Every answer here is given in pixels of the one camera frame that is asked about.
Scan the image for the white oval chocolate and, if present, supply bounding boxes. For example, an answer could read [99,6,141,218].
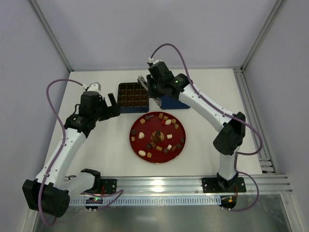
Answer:
[138,150,146,157]
[165,119,171,125]

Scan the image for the metal tongs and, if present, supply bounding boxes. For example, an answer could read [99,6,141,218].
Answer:
[137,75,161,106]

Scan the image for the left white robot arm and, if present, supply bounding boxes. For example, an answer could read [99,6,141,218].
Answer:
[22,91,120,218]

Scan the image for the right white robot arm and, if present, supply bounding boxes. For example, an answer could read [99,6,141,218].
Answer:
[147,59,246,191]

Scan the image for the blue chocolate box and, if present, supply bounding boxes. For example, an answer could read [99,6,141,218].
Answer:
[117,82,149,114]

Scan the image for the white heart chocolate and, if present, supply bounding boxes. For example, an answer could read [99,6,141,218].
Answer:
[138,132,145,139]

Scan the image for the white oval chocolate bottom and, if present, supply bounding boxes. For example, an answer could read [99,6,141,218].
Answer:
[138,150,146,157]

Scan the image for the blue box lid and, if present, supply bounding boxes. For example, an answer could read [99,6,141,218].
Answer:
[159,96,190,110]

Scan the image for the round red plate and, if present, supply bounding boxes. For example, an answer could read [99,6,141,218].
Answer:
[129,112,186,164]

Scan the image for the left mounting plate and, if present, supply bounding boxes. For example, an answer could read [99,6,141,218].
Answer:
[99,178,117,195]

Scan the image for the mounting plate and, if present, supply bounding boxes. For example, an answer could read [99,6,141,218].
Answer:
[201,177,247,194]
[99,178,117,195]

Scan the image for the right mounting plate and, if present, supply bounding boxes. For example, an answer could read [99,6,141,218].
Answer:
[201,177,247,194]

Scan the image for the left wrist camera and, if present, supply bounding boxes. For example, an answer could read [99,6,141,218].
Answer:
[82,82,101,94]

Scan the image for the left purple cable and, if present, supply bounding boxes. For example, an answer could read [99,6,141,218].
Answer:
[38,79,124,227]

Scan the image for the purple cable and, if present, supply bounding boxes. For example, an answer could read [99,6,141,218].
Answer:
[147,43,263,212]
[38,79,124,227]

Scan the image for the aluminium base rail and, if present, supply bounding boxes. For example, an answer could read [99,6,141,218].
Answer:
[70,174,293,208]

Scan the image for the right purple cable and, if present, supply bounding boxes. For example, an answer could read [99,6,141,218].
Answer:
[147,43,263,212]

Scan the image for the right aluminium side rail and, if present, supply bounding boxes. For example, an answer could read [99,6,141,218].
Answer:
[233,68,277,174]

